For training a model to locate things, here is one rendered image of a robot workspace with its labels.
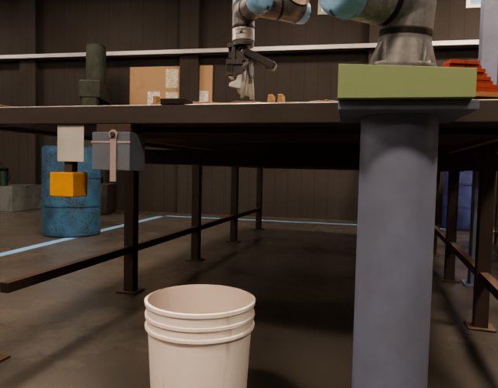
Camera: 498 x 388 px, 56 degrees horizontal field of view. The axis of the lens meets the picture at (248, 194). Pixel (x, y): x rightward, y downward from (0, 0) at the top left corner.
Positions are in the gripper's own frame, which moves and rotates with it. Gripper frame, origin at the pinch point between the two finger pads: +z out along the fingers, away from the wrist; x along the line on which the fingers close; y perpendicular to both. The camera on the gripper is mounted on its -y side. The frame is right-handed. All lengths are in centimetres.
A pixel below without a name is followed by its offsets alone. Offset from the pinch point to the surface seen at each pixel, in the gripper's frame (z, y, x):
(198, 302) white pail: 63, 10, 21
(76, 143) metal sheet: 15, 53, 18
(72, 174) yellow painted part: 25, 53, 20
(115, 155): 18.6, 37.5, 21.9
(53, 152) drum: 6, 250, -253
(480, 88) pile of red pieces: -15, -91, -73
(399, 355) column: 63, -45, 51
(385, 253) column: 41, -42, 51
